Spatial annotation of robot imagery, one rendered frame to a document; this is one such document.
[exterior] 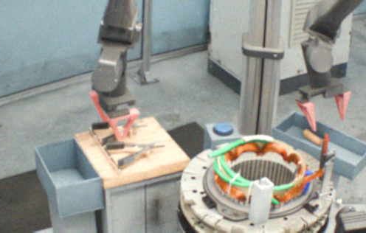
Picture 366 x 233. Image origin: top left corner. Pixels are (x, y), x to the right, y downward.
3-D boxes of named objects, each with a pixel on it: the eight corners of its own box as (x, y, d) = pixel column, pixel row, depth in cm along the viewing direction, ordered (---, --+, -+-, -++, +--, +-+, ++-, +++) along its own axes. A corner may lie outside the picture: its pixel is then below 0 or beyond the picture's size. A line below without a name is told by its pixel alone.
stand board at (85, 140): (104, 189, 147) (103, 180, 146) (74, 143, 161) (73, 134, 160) (190, 168, 155) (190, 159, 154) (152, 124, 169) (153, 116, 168)
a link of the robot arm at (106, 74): (143, 19, 146) (104, 13, 146) (134, 43, 136) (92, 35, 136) (134, 69, 152) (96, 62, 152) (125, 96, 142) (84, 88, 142)
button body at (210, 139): (231, 219, 181) (240, 137, 168) (205, 222, 179) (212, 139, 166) (225, 203, 187) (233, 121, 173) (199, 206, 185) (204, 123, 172)
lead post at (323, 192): (328, 197, 138) (338, 150, 131) (318, 200, 137) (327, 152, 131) (325, 192, 139) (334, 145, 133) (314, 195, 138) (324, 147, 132)
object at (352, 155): (350, 232, 175) (373, 146, 160) (332, 254, 167) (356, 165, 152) (280, 200, 188) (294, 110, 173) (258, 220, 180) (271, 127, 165)
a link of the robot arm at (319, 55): (340, 22, 155) (308, 8, 155) (350, 29, 144) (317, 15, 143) (326, 68, 158) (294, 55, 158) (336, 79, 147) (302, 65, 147)
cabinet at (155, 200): (111, 271, 161) (105, 189, 147) (83, 227, 175) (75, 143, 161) (184, 253, 168) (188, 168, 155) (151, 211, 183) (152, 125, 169)
